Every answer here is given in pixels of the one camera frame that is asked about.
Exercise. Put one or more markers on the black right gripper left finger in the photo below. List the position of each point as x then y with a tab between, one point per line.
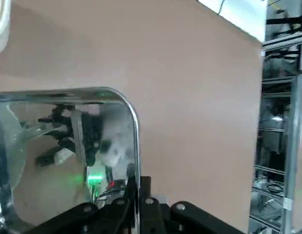
92	219

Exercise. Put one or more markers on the beige mini trash bin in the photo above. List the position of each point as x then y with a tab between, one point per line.
0	29

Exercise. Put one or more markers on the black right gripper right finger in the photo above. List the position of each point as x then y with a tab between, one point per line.
180	219

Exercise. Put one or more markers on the white desk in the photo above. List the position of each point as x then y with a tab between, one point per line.
233	14

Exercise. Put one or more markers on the aluminium frame rack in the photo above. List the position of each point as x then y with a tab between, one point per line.
277	122

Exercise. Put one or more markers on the metal tray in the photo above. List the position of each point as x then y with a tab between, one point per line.
43	195

